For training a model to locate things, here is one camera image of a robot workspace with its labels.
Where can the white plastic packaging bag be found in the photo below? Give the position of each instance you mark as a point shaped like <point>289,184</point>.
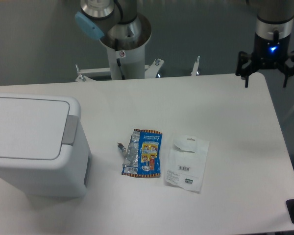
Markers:
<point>186,162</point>

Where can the white trash can lid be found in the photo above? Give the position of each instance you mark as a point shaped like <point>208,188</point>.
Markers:
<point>33,128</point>

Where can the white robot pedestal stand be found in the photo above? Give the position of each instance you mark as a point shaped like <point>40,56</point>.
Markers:
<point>123,65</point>

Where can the blue foil snack wrapper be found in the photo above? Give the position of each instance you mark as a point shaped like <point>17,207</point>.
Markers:
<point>141,157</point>

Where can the silver robot arm blue cap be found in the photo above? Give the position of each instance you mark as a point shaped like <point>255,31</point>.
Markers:
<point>125,32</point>

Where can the white plastic trash can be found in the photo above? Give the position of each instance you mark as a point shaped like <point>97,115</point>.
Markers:
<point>65,176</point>

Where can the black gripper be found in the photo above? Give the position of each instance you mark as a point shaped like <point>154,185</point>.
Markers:
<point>266,55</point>

